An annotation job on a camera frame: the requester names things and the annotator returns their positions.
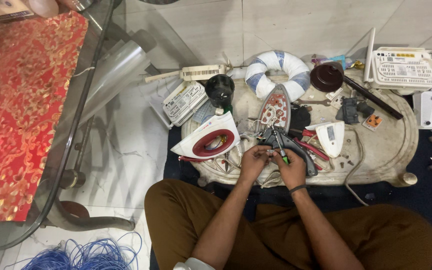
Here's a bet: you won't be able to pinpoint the person's left hand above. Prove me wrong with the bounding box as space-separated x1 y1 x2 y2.
238 145 274 185

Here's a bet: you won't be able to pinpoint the white shirt sleeve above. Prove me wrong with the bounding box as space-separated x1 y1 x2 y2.
173 257 217 270

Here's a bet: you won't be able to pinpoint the person's right hand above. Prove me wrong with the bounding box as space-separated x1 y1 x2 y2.
272 148 307 190

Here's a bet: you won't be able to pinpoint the white router with antennas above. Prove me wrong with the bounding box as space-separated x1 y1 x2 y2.
362 27 432 91

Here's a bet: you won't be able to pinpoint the person's brown trousers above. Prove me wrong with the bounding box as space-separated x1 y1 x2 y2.
144 179 432 270

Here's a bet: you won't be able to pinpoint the black blender jar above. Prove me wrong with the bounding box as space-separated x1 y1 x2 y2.
205 74 235 109

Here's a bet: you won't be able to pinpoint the grey power cable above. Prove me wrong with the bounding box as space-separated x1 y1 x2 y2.
343 125 370 207

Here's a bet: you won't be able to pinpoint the white socket plate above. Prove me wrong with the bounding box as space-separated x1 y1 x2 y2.
325 88 345 110

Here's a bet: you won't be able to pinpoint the dark grey plastic part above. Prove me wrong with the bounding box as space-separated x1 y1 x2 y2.
335 97 376 125

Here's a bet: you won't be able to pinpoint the black iron handle body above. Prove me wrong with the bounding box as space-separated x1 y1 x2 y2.
257 127 319 177

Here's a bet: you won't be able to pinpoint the white iron rear cover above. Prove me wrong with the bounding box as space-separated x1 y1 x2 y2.
314 121 346 158

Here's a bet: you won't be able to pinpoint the clear plastic sheet roll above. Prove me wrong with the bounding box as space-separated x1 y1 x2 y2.
78 40 151 126

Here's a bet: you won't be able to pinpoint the black cloth piece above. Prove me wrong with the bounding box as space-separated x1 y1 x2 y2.
288 105 312 133

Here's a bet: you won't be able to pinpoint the cream slatted appliance part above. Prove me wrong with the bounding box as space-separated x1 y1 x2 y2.
144 64 229 83

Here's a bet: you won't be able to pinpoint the black long rod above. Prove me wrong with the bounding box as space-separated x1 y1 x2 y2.
343 76 404 121

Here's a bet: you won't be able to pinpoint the red handled pliers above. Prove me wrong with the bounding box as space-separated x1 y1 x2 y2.
293 128 331 162

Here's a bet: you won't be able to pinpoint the orange switch module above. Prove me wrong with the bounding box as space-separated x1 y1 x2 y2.
362 113 384 132

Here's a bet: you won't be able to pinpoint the green handled screwdriver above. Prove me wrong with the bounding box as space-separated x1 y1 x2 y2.
271 127 289 165

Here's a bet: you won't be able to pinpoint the red gold patterned cloth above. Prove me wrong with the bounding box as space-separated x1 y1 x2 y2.
0 10 89 222

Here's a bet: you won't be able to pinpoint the white braided cord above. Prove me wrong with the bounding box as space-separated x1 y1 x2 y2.
259 170 283 189

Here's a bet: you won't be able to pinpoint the glass table with metal legs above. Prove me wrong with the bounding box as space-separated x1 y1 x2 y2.
0 0 157 251

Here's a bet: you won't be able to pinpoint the iron soleplate with red plate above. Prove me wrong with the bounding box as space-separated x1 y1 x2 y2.
255 83 292 135

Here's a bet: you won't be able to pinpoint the white vented router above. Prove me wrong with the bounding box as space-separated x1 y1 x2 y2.
162 80 209 127

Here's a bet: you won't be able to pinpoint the dark brown round lid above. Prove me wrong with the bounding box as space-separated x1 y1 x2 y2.
310 62 345 93

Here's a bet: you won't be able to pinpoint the dark blue carpet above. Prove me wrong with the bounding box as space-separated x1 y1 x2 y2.
149 125 432 270

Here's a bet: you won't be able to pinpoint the blue and white cloth ring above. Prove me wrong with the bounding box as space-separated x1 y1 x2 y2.
245 50 311 102

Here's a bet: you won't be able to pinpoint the round marble low table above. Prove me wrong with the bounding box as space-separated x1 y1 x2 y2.
180 69 419 188

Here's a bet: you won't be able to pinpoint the white and red iron cover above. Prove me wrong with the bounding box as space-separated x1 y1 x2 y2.
170 111 241 160

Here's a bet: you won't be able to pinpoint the bundle of blue wire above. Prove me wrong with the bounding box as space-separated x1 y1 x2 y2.
4 232 143 270

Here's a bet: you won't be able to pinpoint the metal open wrench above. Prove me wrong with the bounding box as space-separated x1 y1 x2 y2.
294 98 331 107

